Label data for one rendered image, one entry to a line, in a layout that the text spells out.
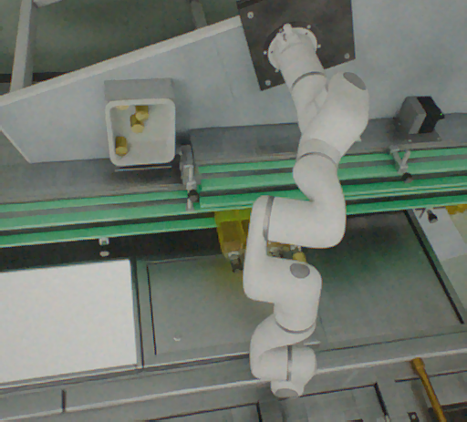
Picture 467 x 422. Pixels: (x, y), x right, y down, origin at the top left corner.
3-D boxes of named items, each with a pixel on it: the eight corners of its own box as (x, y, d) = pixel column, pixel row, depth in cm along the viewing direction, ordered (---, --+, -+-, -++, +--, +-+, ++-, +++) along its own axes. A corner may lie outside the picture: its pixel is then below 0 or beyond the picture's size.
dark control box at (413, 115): (397, 116, 166) (408, 134, 160) (406, 96, 160) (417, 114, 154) (421, 114, 167) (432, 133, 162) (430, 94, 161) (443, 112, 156)
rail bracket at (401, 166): (383, 150, 157) (400, 184, 149) (390, 132, 152) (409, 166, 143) (395, 149, 158) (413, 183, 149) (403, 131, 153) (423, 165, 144)
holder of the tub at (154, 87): (112, 156, 156) (113, 176, 151) (104, 80, 136) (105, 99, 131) (171, 152, 159) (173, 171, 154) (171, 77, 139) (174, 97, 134)
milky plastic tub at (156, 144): (109, 145, 152) (110, 167, 146) (102, 80, 135) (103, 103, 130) (171, 141, 155) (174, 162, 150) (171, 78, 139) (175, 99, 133)
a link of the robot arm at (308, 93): (280, 100, 128) (299, 149, 118) (310, 57, 119) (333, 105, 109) (313, 109, 132) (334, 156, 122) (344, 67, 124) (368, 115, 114)
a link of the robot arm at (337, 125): (284, 172, 107) (328, 114, 97) (299, 112, 125) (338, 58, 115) (324, 195, 108) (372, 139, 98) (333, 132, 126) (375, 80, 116)
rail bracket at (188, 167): (181, 190, 152) (186, 224, 144) (181, 148, 140) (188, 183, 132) (191, 189, 153) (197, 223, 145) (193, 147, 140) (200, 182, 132)
